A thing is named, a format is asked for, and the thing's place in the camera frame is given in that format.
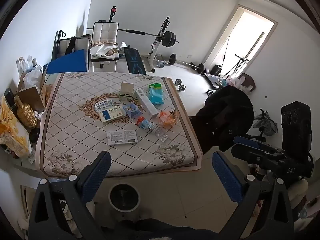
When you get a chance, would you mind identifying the black folding frame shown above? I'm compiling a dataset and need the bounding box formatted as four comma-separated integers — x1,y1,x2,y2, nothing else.
51,30,66,62

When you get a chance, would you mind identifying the beige box green label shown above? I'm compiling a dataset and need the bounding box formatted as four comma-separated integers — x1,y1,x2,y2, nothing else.
118,82,136,102

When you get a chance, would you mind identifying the clear plastic blister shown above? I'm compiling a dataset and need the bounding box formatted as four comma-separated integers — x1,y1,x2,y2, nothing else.
154,127,169,143

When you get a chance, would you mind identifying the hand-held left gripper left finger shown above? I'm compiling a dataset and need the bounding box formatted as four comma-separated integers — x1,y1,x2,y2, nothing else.
28,151,112,240

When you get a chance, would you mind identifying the round white trash bin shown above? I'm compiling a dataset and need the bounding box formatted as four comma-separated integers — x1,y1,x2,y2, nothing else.
108,183,140,213

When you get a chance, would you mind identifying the grey cloth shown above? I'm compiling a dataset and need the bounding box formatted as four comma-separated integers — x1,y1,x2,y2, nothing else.
254,109,278,136

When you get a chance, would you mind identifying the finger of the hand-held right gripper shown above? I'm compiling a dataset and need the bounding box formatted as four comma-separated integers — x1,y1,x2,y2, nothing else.
233,136,285,152
230,143,286,167

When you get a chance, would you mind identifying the white blue medicine box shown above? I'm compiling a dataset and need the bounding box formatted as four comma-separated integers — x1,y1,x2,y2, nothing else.
98,105,127,123

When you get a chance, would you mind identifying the blue green snack bag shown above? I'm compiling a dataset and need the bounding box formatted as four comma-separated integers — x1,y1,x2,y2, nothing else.
147,83,164,105

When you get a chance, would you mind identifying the barbell with small plates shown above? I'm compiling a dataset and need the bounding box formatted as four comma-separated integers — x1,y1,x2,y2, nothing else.
167,54,205,75

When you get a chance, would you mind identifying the brown stool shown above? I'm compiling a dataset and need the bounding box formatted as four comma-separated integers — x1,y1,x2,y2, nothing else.
237,73,257,94

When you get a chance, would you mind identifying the orange plastic wrapper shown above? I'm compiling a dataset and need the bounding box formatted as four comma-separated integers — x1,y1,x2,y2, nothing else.
157,110,178,127

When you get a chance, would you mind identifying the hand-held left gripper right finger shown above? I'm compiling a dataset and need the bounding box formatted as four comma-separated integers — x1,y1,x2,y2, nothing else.
212,151,295,240

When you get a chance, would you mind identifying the white padded chair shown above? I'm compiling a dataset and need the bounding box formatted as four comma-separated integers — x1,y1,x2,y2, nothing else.
90,21,120,72

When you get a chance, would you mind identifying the dark bottle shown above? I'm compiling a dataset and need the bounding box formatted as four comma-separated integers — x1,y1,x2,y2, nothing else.
4,88,20,118

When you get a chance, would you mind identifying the white plastic bag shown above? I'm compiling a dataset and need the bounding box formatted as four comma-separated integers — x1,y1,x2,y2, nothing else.
22,69,43,89

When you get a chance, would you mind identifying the barbell with black plates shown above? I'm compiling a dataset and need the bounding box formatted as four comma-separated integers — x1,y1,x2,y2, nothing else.
86,27,180,48

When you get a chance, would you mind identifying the cardboard box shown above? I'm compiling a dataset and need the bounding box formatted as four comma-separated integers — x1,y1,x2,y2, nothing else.
16,71,49,112

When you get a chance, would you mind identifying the black tripod stand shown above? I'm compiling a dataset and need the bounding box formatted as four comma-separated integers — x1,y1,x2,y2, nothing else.
222,54,249,78

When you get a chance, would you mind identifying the doorway frame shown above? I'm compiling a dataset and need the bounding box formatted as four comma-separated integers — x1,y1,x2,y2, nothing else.
204,5,278,80

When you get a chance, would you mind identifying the beige cloth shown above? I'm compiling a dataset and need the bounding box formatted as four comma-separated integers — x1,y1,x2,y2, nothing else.
89,42,120,58

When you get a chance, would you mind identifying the golden bottle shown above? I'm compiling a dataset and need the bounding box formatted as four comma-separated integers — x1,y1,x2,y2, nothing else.
14,95,38,129

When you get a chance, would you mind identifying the small orange blue carton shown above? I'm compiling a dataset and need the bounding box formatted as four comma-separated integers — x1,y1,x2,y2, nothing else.
136,117,155,132

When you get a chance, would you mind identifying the blue mat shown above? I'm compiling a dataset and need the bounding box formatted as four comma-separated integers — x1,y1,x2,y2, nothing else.
46,49,88,75

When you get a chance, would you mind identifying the white barbell rack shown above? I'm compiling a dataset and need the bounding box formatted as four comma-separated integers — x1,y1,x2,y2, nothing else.
149,16,172,73

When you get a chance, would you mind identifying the flat white package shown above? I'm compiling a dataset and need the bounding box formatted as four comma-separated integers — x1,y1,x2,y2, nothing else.
107,129,138,146

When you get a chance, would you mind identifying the black weight bench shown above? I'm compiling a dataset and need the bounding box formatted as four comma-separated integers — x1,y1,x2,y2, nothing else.
124,46,148,75

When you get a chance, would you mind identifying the blue tissue packet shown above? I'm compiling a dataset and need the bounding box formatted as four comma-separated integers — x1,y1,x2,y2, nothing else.
124,102,142,119

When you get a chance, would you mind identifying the pill blister pack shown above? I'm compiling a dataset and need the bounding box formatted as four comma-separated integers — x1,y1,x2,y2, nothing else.
94,99,116,111

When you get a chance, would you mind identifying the black jacket on chair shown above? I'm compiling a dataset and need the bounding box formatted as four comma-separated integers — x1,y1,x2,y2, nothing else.
191,85,255,155

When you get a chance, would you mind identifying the yellow printed bag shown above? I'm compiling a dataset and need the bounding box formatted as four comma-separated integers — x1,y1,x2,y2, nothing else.
0,96,33,158

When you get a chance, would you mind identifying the long white box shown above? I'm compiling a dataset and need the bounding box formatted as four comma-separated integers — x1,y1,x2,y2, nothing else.
134,89,158,119

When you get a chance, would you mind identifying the white padded seat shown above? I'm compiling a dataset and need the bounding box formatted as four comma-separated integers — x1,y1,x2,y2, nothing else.
57,34,90,60

